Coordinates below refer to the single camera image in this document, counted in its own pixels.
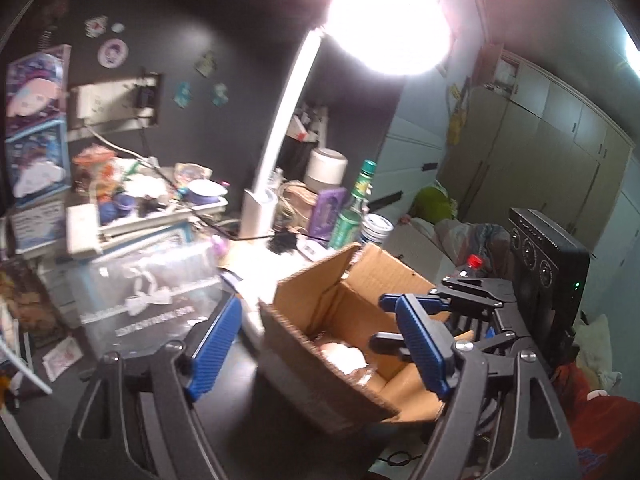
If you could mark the teal character sticker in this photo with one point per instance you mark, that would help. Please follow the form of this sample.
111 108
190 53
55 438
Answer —
182 94

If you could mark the pink white sachet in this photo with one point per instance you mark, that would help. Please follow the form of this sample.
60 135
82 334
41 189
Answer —
62 355

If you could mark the brown spring bobble figure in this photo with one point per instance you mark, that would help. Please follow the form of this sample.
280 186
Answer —
50 10

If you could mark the packaged pink powder puff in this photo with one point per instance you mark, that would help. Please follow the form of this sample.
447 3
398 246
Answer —
331 347

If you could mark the clear plastic storage bin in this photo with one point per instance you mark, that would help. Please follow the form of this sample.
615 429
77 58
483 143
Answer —
150 285

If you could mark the red bottle cap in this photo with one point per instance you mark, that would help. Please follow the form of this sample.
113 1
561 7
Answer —
475 261

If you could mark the light blue framed box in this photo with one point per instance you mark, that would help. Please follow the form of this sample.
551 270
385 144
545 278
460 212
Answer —
165 232

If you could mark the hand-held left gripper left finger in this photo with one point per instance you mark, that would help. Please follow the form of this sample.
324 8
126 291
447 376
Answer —
215 345

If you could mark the pink cartoon box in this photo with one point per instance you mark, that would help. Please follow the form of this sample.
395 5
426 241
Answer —
35 87

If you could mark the wall socket panel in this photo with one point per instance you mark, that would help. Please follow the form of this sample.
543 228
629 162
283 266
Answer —
120 105

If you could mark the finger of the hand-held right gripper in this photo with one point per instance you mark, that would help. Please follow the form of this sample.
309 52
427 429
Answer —
385 342
387 302

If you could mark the blue ball capsule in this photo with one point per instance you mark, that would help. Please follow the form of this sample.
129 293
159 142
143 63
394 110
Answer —
117 207

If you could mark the blue cartoon box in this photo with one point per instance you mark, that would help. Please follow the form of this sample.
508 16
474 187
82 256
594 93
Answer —
37 165

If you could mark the green bag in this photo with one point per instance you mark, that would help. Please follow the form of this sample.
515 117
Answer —
435 205

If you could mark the brown patterned packet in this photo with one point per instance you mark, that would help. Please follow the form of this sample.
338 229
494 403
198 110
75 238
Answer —
25 295

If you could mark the purple packet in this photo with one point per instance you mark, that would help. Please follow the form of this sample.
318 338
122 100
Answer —
327 212

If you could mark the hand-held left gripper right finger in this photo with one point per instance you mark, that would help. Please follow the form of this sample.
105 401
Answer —
422 345

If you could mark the white tray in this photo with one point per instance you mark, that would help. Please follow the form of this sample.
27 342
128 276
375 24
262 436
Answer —
85 230

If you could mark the small blue white cup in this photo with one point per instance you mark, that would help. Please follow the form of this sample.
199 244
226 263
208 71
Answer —
205 192

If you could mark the pale character sticker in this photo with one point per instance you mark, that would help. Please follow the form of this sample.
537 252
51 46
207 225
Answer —
219 94

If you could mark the grey character sticker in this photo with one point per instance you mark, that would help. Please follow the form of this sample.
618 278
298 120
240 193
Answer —
205 64

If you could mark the white bear sticker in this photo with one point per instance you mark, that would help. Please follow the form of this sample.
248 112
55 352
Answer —
95 25

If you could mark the beige wardrobe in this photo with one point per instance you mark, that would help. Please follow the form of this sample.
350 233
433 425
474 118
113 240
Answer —
550 125

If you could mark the white desk lamp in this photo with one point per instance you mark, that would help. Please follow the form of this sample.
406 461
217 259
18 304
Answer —
280 125

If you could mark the cardboard box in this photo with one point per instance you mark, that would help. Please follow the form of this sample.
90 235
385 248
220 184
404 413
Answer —
350 310

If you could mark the black charger plug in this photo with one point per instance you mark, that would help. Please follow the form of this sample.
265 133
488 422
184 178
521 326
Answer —
145 95

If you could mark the black pen holder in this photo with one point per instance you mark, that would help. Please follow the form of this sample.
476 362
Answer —
300 145

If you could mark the white tub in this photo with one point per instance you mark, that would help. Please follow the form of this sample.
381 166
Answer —
377 230

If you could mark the orange carousel figure toy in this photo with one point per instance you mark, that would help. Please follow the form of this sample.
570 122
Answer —
97 170

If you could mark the white medicine box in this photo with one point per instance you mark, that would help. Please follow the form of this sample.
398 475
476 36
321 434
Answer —
40 227

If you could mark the yellow hanging tag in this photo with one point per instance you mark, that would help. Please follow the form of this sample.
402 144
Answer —
456 120

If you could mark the round character badge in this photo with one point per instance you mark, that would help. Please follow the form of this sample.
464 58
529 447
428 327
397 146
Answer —
112 52

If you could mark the green bottle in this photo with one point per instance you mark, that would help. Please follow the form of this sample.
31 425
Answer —
355 205

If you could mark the white flower hair clip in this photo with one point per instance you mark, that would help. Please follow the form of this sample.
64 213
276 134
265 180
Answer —
352 358

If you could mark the black power adapter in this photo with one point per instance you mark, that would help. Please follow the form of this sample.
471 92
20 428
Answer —
282 241

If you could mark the small round white sticker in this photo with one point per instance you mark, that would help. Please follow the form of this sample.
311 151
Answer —
118 26

